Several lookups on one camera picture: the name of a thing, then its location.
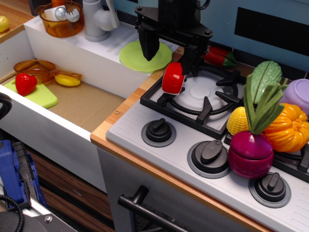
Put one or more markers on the purple toy beet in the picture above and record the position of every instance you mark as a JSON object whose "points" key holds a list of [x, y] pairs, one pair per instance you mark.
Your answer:
{"points": [[251, 153]]}

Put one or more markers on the purple plastic bowl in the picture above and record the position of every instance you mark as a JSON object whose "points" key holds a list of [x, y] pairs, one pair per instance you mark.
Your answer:
{"points": [[297, 93]]}

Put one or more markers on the black left stove knob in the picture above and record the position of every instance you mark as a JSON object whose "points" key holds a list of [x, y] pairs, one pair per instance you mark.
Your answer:
{"points": [[158, 133]]}

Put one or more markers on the yellow toy corn cob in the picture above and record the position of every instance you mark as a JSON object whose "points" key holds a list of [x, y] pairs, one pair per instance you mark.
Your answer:
{"points": [[241, 119]]}

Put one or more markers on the orange toy pumpkin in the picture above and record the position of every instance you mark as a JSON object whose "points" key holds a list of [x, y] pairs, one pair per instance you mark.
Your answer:
{"points": [[289, 132]]}

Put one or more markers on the light green plastic plate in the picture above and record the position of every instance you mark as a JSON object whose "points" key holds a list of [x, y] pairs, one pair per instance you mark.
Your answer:
{"points": [[131, 56]]}

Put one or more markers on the orange transparent toy pot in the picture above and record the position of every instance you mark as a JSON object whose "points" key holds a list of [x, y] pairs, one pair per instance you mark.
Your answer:
{"points": [[58, 28]]}

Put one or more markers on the red toy strawberry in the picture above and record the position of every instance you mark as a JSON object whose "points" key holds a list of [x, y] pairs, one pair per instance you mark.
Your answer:
{"points": [[25, 83]]}

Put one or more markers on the blue clamp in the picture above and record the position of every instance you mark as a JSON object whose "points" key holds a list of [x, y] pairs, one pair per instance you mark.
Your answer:
{"points": [[19, 175]]}

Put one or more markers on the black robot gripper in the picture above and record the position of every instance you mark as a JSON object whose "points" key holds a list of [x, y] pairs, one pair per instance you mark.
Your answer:
{"points": [[176, 21]]}

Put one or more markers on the black oven door handle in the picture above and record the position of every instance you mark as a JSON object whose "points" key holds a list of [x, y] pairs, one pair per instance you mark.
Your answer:
{"points": [[134, 204]]}

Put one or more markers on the orange transparent measuring cup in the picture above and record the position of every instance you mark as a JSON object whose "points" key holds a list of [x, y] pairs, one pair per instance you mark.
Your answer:
{"points": [[43, 70]]}

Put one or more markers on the red toy chili pepper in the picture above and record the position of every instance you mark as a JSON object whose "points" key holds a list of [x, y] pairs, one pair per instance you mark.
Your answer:
{"points": [[220, 57]]}

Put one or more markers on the silver toy ladle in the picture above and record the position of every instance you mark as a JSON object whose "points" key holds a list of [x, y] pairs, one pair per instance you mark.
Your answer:
{"points": [[60, 13]]}

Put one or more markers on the grey toy stove top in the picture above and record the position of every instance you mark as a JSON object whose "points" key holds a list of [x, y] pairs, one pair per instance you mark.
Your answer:
{"points": [[231, 189]]}

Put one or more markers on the grey toy faucet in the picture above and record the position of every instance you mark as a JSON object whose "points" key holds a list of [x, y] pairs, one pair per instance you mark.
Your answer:
{"points": [[99, 22]]}

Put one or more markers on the black stove burner grate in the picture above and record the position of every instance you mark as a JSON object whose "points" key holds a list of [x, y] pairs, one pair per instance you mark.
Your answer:
{"points": [[205, 102]]}

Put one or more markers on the black middle stove knob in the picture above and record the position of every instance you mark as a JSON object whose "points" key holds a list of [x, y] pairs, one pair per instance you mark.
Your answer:
{"points": [[209, 159]]}

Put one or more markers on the black right stove knob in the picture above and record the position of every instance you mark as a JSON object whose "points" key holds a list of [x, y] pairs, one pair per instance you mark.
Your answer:
{"points": [[271, 190]]}

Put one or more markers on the yellow toy potato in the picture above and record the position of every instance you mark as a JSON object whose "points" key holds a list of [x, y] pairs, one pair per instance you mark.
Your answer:
{"points": [[4, 23]]}

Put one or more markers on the white toy fork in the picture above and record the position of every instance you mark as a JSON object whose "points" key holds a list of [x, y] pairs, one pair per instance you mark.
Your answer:
{"points": [[72, 13]]}

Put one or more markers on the white toy sink basin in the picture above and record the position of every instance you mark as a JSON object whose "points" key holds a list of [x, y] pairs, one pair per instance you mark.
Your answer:
{"points": [[62, 133]]}

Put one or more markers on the black stove knob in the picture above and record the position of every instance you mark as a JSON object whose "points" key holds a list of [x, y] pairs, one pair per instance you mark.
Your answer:
{"points": [[271, 190], [158, 133], [209, 159]]}

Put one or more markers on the yellow toy lemon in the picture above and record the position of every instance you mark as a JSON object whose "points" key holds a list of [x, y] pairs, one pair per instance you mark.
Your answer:
{"points": [[66, 80]]}

